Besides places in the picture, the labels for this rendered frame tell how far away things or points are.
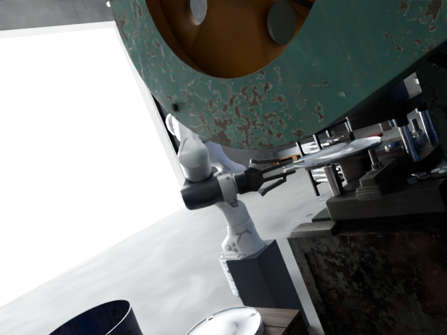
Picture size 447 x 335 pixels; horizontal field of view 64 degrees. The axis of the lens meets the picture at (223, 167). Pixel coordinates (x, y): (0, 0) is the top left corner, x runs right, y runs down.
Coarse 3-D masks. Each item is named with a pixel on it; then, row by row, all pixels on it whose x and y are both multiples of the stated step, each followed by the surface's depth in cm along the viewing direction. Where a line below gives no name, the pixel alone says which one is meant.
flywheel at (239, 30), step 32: (160, 0) 94; (224, 0) 80; (256, 0) 75; (288, 0) 70; (160, 32) 94; (192, 32) 90; (224, 32) 83; (256, 32) 77; (192, 64) 93; (224, 64) 87; (256, 64) 80
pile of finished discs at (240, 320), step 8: (216, 312) 134; (224, 312) 133; (232, 312) 130; (240, 312) 128; (248, 312) 126; (256, 312) 124; (208, 320) 133; (216, 320) 129; (224, 320) 127; (232, 320) 125; (240, 320) 123; (248, 320) 121; (256, 320) 119; (192, 328) 130; (200, 328) 128; (208, 328) 126; (216, 328) 123; (224, 328) 121; (232, 328) 119; (240, 328) 118; (248, 328) 116; (256, 328) 114
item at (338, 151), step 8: (344, 144) 131; (352, 144) 124; (360, 144) 118; (368, 144) 113; (376, 144) 108; (320, 152) 131; (328, 152) 120; (336, 152) 115; (344, 152) 113; (352, 152) 105; (312, 160) 119; (320, 160) 114; (328, 160) 106
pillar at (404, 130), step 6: (402, 126) 93; (402, 132) 93; (408, 132) 93; (402, 138) 94; (408, 138) 93; (408, 144) 93; (408, 150) 94; (414, 150) 93; (408, 156) 95; (414, 156) 94
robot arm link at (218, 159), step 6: (204, 144) 157; (210, 144) 157; (216, 144) 159; (210, 150) 157; (216, 150) 158; (222, 150) 161; (210, 156) 157; (216, 156) 157; (222, 156) 159; (216, 162) 158; (222, 162) 157; (228, 162) 159; (234, 162) 162; (222, 168) 159; (228, 168) 158; (234, 168) 159; (240, 168) 160; (222, 174) 158
